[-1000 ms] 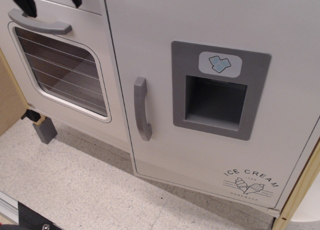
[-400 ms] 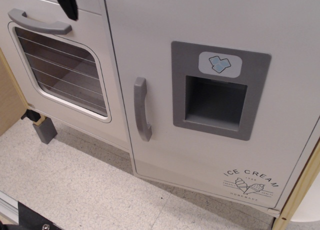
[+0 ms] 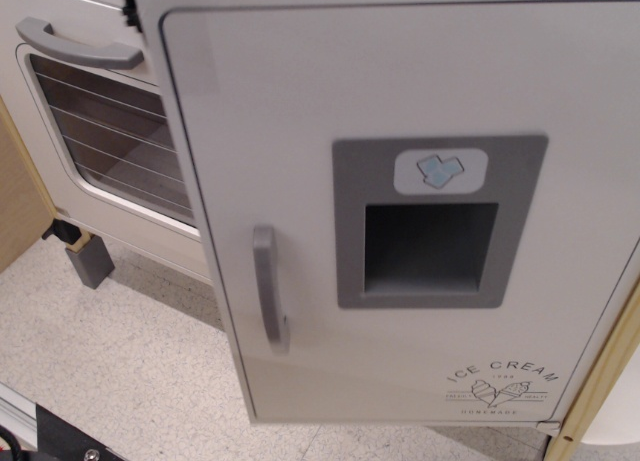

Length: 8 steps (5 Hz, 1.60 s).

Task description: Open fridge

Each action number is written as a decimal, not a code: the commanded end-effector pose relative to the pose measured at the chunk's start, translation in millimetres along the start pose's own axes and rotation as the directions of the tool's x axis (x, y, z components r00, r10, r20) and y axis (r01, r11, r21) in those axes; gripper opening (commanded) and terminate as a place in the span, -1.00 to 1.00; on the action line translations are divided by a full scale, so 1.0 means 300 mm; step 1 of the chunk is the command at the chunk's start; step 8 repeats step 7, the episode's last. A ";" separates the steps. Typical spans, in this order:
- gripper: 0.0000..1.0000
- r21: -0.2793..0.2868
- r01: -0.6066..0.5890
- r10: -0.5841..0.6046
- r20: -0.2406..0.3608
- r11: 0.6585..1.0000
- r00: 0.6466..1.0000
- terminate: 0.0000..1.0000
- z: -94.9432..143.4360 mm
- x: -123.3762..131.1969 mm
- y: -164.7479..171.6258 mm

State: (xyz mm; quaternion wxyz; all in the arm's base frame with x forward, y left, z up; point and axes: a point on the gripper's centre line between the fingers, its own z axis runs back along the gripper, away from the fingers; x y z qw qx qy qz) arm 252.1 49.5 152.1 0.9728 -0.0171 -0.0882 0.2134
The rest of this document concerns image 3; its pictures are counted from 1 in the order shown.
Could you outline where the grey kitchen leg foot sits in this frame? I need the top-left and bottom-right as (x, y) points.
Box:
(66, 236), (115, 289)

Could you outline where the white toy fridge door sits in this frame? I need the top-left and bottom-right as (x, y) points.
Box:
(136, 0), (639, 429)

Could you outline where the grey fridge door handle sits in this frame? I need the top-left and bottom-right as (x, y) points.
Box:
(252, 224), (290, 355)

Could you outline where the light wooden left panel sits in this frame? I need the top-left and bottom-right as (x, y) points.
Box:
(1, 101), (55, 271)

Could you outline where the white toy oven door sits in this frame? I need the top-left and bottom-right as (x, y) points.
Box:
(1, 8), (210, 282)

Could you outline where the light wooden side post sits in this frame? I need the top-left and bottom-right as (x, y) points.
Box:
(543, 280), (639, 460)

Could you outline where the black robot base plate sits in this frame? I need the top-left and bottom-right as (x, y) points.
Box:
(0, 403), (146, 461)

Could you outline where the grey oven door handle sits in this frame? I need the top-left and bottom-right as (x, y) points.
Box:
(15, 17), (144, 70)

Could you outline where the grey ice dispenser panel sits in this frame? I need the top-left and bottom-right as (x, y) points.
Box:
(332, 134), (548, 309)

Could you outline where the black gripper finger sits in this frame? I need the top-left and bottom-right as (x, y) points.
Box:
(121, 0), (143, 33)

